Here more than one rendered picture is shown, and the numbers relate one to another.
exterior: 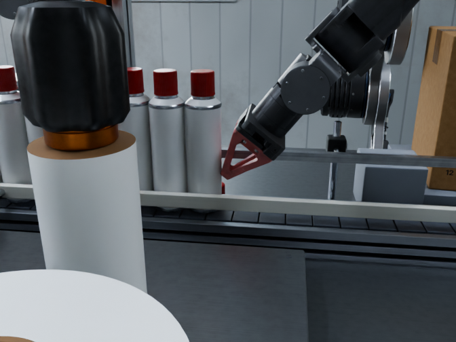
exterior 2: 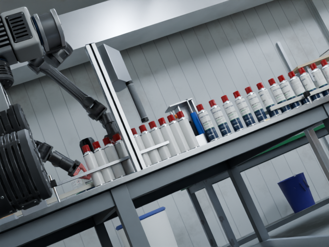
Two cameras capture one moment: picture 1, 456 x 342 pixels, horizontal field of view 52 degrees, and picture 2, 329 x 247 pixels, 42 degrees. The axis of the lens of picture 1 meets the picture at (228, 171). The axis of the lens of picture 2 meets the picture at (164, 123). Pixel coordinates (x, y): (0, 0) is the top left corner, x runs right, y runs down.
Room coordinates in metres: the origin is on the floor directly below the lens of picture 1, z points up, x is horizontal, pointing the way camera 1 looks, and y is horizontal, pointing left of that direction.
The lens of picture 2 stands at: (2.59, -0.47, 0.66)
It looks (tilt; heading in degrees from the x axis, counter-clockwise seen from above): 11 degrees up; 154
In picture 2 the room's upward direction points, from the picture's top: 23 degrees counter-clockwise
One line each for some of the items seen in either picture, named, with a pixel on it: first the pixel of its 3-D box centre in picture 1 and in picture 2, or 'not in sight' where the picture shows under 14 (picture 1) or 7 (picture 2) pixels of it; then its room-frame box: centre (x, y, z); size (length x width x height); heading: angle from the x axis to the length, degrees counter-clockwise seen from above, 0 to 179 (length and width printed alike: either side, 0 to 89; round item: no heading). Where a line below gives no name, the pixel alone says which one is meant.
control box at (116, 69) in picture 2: not in sight; (110, 69); (0.76, 0.26, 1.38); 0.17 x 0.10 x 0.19; 138
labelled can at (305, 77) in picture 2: not in sight; (308, 84); (0.81, 1.30, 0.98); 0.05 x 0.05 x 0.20
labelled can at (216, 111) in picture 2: not in sight; (219, 118); (0.74, 0.72, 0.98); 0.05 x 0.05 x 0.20
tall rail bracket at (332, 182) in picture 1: (335, 175); (56, 193); (0.70, -0.17, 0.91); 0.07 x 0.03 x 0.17; 173
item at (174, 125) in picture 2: not in sight; (177, 134); (0.70, 0.48, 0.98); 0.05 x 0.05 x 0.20
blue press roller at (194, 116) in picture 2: not in sight; (199, 127); (0.68, 0.62, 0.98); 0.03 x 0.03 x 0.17
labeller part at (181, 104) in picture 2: not in sight; (178, 105); (0.62, 0.59, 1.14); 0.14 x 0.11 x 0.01; 83
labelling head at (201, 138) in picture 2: not in sight; (188, 127); (0.63, 0.59, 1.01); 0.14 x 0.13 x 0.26; 83
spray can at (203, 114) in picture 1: (203, 142); (92, 165); (0.65, 0.03, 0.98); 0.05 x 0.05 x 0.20
